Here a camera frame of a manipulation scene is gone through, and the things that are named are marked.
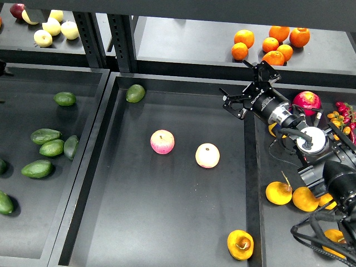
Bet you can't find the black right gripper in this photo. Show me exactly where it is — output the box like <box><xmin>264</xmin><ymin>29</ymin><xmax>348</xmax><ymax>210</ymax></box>
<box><xmin>219</xmin><ymin>60</ymin><xmax>291</xmax><ymax>125</ymax></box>

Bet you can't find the dark green avocado tray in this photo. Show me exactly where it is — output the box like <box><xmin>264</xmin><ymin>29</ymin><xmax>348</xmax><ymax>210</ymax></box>
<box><xmin>0</xmin><ymin>191</ymin><xmax>14</xmax><ymax>215</ymax></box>

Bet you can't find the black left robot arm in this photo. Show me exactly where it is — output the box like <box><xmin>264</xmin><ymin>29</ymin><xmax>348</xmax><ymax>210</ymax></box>
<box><xmin>0</xmin><ymin>60</ymin><xmax>13</xmax><ymax>76</ymax></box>

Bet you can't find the yellow pear upper right tray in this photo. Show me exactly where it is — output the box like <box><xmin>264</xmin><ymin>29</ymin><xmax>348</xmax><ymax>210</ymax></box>
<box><xmin>268</xmin><ymin>122</ymin><xmax>281</xmax><ymax>137</ymax></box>

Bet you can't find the yellow pear with long stem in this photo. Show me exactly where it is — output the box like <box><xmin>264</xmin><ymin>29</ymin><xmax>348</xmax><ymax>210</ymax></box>
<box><xmin>265</xmin><ymin>171</ymin><xmax>293</xmax><ymax>205</ymax></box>

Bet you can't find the green avocado tray corner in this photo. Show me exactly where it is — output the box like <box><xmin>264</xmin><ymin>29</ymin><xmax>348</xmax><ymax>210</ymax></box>
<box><xmin>126</xmin><ymin>84</ymin><xmax>146</xmax><ymax>103</ymax></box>

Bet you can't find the dark avocado cluster right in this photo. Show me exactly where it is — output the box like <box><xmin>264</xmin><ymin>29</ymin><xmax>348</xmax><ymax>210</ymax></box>
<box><xmin>63</xmin><ymin>135</ymin><xmax>79</xmax><ymax>160</ymax></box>

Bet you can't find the green avocado cluster middle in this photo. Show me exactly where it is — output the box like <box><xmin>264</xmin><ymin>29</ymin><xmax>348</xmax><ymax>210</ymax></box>
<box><xmin>39</xmin><ymin>139</ymin><xmax>65</xmax><ymax>157</ymax></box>

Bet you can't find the green avocado cluster lower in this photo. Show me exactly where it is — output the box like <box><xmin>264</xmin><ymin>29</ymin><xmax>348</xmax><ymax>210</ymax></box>
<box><xmin>21</xmin><ymin>160</ymin><xmax>53</xmax><ymax>179</ymax></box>

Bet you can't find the avocado at left edge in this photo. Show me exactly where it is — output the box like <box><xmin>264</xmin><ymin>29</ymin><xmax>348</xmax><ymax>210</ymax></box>
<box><xmin>0</xmin><ymin>159</ymin><xmax>7</xmax><ymax>175</ymax></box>

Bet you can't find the orange lower left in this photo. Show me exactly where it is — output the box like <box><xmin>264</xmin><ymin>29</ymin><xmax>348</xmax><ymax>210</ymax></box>
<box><xmin>231</xmin><ymin>42</ymin><xmax>248</xmax><ymax>61</ymax></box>

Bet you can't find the orange front bottom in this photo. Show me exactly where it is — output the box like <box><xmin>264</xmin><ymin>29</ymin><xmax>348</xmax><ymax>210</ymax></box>
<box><xmin>262</xmin><ymin>51</ymin><xmax>285</xmax><ymax>66</ymax></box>

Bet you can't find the small orange centre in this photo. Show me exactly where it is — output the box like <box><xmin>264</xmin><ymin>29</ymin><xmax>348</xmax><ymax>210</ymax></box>
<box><xmin>262</xmin><ymin>37</ymin><xmax>279</xmax><ymax>53</ymax></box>

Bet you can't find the small orange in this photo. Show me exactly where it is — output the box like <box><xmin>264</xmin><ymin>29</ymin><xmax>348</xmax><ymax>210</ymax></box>
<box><xmin>262</xmin><ymin>37</ymin><xmax>279</xmax><ymax>53</ymax></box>
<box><xmin>277</xmin><ymin>44</ymin><xmax>294</xmax><ymax>62</ymax></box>

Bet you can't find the orange top left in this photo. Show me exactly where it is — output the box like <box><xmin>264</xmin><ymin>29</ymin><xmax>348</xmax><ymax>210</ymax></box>
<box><xmin>234</xmin><ymin>29</ymin><xmax>255</xmax><ymax>49</ymax></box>

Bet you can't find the small orange right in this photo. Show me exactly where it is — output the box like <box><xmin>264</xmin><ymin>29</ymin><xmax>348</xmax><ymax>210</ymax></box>
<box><xmin>277</xmin><ymin>44</ymin><xmax>294</xmax><ymax>62</ymax></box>

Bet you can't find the bright red apple right tray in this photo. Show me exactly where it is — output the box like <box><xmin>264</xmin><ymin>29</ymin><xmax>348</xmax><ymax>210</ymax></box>
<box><xmin>292</xmin><ymin>91</ymin><xmax>322</xmax><ymax>116</ymax></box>

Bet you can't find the orange top middle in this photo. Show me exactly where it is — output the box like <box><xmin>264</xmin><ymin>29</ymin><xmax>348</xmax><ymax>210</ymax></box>
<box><xmin>269</xmin><ymin>26</ymin><xmax>290</xmax><ymax>43</ymax></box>

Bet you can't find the orange top right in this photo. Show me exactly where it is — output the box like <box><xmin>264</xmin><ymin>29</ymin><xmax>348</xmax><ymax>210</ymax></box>
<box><xmin>289</xmin><ymin>28</ymin><xmax>310</xmax><ymax>48</ymax></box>

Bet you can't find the pale yellow pink apple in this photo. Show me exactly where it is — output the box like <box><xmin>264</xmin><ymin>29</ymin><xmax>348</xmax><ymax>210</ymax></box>
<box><xmin>195</xmin><ymin>143</ymin><xmax>220</xmax><ymax>169</ymax></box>

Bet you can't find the cherry tomato and chili bunch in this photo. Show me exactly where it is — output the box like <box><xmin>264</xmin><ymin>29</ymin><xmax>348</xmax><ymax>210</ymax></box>
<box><xmin>327</xmin><ymin>101</ymin><xmax>355</xmax><ymax>145</ymax></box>

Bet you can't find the red pink apple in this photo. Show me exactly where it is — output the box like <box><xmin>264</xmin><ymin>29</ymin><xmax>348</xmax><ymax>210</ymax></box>
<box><xmin>150</xmin><ymin>129</ymin><xmax>175</xmax><ymax>155</ymax></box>

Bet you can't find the black centre tray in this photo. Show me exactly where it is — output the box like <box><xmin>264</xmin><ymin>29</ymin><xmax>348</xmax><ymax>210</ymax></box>
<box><xmin>48</xmin><ymin>73</ymin><xmax>263</xmax><ymax>266</ymax></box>

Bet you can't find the pale yellow apple right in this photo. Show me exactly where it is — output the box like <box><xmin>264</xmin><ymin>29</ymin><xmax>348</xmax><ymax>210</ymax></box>
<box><xmin>61</xmin><ymin>21</ymin><xmax>80</xmax><ymax>40</ymax></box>

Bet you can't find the pale yellow apple back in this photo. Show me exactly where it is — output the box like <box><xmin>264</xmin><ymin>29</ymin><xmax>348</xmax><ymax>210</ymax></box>
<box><xmin>49</xmin><ymin>9</ymin><xmax>64</xmax><ymax>23</ymax></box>

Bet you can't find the pale yellow apple middle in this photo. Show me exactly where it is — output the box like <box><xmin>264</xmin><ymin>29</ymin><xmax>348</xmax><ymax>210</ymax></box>
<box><xmin>42</xmin><ymin>17</ymin><xmax>61</xmax><ymax>36</ymax></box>

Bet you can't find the pale yellow apple front left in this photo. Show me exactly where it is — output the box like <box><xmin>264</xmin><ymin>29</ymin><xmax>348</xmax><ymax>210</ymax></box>
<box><xmin>33</xmin><ymin>29</ymin><xmax>53</xmax><ymax>47</ymax></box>

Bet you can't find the yellow apple partly hidden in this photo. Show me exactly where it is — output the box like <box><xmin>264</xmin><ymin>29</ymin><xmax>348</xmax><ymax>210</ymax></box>
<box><xmin>22</xmin><ymin>9</ymin><xmax>39</xmax><ymax>25</ymax></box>

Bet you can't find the dark red apple shelf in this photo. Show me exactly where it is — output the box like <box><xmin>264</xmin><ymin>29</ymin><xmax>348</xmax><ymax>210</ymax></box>
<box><xmin>9</xmin><ymin>3</ymin><xmax>25</xmax><ymax>19</ymax></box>

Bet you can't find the black shelf upright post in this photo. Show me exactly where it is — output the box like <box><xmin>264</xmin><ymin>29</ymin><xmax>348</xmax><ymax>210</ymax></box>
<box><xmin>72</xmin><ymin>11</ymin><xmax>138</xmax><ymax>73</ymax></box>

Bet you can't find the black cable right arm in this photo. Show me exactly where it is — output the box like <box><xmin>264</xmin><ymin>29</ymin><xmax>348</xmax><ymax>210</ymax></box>
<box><xmin>290</xmin><ymin>211</ymin><xmax>356</xmax><ymax>261</ymax></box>

